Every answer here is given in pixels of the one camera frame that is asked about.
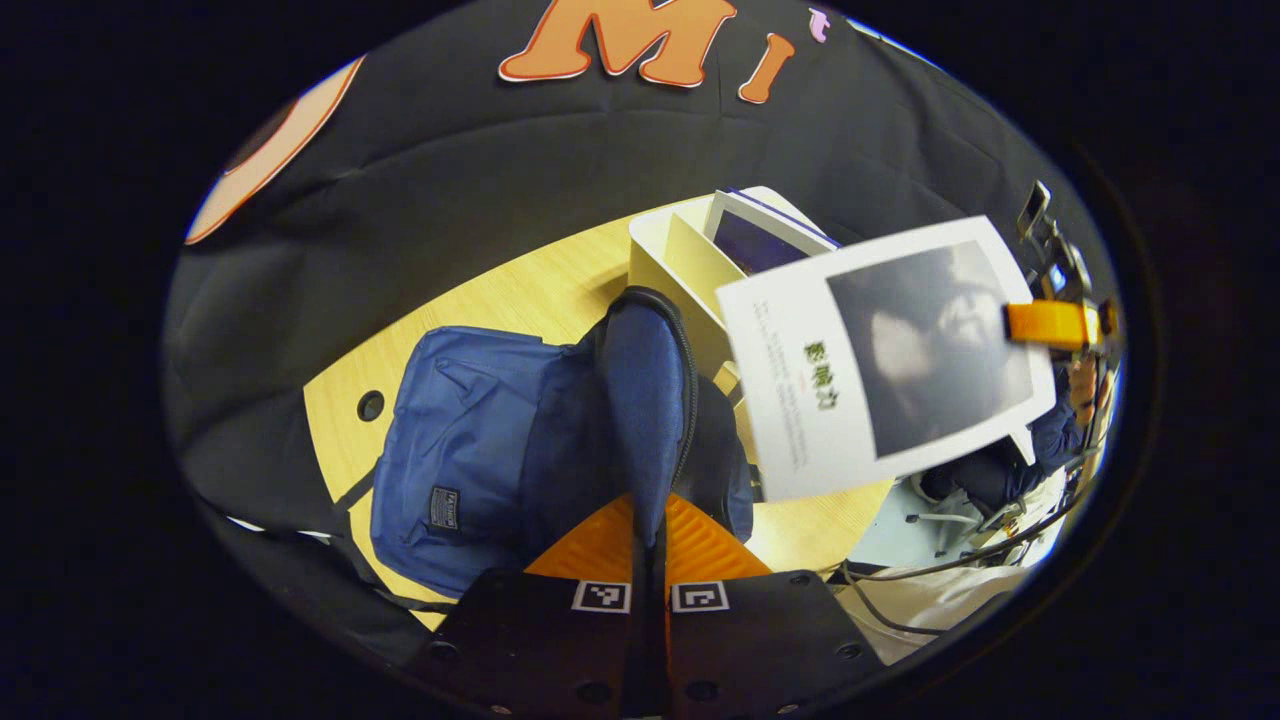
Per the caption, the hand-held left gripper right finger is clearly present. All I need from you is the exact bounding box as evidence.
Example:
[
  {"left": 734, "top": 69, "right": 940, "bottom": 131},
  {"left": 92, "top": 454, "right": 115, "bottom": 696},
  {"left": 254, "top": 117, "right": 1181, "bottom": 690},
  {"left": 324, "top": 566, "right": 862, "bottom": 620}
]
[{"left": 660, "top": 492, "right": 888, "bottom": 720}]

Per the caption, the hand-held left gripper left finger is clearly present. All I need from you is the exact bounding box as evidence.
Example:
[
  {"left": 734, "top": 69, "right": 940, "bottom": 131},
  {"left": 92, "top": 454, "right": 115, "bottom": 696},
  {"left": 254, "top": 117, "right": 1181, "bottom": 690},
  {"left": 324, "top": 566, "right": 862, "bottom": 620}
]
[{"left": 413, "top": 492, "right": 651, "bottom": 720}]

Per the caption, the blue schoolbag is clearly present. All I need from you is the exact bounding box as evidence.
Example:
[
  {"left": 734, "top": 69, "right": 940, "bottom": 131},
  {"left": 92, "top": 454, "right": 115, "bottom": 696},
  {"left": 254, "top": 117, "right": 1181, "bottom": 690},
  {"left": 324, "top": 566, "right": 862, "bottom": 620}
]
[{"left": 330, "top": 286, "right": 757, "bottom": 613}]

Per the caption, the grey and white book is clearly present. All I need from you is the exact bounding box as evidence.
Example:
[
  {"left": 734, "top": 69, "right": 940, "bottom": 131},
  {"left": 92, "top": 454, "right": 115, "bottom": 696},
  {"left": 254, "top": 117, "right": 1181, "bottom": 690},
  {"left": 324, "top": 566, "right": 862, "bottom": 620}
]
[{"left": 715, "top": 214, "right": 1061, "bottom": 504}]

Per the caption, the dark blue book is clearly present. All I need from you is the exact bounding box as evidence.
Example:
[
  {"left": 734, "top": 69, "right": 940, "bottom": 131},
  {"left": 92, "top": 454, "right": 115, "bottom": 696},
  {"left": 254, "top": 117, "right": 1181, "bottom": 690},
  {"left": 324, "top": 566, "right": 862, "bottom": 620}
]
[{"left": 703, "top": 187, "right": 841, "bottom": 277}]

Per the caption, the white bookshelf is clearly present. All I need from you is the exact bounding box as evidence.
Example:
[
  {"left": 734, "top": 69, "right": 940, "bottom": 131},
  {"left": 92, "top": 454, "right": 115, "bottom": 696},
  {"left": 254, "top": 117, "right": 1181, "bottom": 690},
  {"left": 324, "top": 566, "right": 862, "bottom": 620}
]
[{"left": 627, "top": 185, "right": 843, "bottom": 411}]

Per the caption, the office chair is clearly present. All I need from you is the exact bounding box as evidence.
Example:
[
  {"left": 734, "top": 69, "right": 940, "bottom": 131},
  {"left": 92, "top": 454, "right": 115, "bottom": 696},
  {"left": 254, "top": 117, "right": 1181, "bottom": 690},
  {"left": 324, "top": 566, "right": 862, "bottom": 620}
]
[{"left": 905, "top": 440, "right": 1036, "bottom": 561}]

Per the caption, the person's light clothing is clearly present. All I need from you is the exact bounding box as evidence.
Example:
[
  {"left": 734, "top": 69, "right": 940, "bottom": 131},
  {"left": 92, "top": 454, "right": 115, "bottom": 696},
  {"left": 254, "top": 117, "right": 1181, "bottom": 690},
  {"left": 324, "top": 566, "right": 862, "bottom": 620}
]
[{"left": 840, "top": 565, "right": 1013, "bottom": 663}]

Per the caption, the black backdrop cloth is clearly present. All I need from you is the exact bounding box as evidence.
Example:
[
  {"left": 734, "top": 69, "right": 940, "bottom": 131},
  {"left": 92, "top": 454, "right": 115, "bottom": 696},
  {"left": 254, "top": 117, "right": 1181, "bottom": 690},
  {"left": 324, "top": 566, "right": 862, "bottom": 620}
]
[{"left": 165, "top": 0, "right": 1111, "bottom": 661}]

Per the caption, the black cable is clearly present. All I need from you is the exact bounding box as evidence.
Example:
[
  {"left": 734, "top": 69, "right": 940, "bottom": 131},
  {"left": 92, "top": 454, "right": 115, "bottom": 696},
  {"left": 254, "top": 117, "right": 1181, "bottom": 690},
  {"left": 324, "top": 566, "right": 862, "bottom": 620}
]
[{"left": 838, "top": 480, "right": 1093, "bottom": 583}]

